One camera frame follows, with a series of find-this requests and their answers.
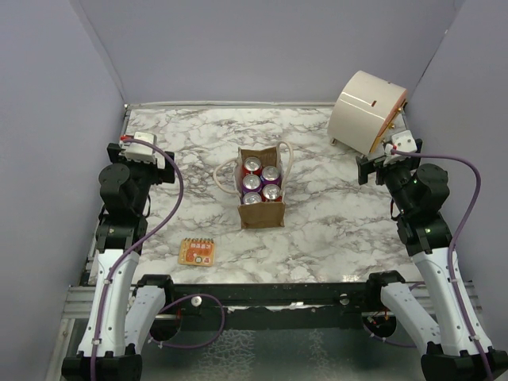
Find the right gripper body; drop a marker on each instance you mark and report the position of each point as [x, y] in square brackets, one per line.
[396, 175]

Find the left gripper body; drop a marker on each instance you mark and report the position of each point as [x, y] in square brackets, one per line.
[148, 173]

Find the purple Fanta can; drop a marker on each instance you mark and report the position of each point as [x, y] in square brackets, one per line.
[251, 183]

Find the red soda can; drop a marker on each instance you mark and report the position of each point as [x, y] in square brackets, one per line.
[252, 166]

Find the canvas tote bag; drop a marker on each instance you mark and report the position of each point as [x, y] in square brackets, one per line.
[262, 215]

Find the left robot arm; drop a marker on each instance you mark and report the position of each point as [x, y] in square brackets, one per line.
[121, 316]

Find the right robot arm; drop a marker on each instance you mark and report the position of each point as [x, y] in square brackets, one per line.
[450, 340]

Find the orange spiral notebook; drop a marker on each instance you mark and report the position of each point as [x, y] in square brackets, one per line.
[197, 252]

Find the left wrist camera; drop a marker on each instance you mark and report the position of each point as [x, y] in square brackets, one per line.
[139, 152]

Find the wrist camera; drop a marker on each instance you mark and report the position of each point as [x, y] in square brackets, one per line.
[139, 152]
[399, 142]

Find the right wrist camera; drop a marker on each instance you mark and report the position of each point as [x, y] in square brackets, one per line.
[399, 142]

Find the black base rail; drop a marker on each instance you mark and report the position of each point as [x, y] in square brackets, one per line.
[266, 306]

